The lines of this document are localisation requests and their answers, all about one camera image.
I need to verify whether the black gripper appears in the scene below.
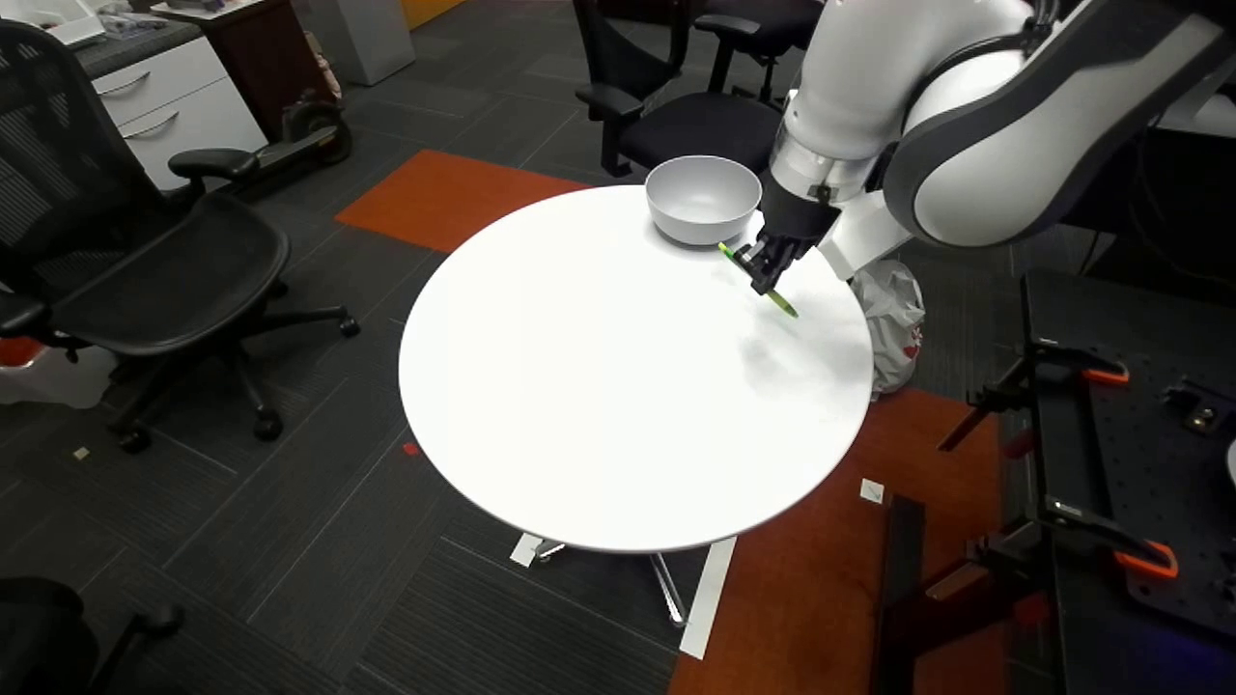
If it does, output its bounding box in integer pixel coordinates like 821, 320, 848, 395
734, 169, 847, 297

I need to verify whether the white bowl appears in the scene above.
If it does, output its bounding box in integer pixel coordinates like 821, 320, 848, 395
641, 152, 765, 250

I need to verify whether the white plastic bag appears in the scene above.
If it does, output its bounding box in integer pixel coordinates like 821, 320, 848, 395
848, 253, 932, 402

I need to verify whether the black padded office chair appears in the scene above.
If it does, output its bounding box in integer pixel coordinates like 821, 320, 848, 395
567, 0, 792, 180

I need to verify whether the round white table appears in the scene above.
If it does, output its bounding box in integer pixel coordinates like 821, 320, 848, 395
395, 180, 881, 665

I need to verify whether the black orange bar clamp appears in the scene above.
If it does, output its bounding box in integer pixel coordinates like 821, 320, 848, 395
966, 494, 1187, 602
939, 336, 1134, 456

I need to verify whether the orange floor mat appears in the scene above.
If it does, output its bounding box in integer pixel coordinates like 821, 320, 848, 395
331, 148, 594, 260

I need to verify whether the black workbench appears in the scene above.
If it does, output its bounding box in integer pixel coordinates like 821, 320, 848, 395
869, 268, 1236, 695

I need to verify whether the white drawer cabinet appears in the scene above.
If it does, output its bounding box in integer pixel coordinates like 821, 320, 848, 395
89, 35, 272, 197

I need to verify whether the black mesh office chair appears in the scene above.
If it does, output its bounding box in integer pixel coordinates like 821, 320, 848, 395
0, 14, 363, 461

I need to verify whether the black chair with armrest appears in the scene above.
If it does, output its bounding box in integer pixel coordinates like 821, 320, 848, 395
0, 574, 191, 695

